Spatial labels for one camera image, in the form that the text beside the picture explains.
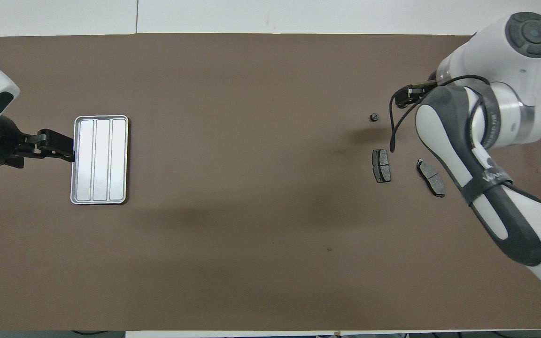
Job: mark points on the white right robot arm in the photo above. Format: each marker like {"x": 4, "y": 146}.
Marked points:
{"x": 524, "y": 65}

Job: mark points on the silver metal tray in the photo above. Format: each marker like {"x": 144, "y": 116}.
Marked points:
{"x": 101, "y": 159}

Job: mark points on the rectangular grey brake pad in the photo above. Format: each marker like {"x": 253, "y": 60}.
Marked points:
{"x": 382, "y": 165}

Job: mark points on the long curved grey brake pad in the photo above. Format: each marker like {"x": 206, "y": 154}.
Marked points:
{"x": 430, "y": 177}

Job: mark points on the brown table mat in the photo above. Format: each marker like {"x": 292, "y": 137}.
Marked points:
{"x": 251, "y": 94}

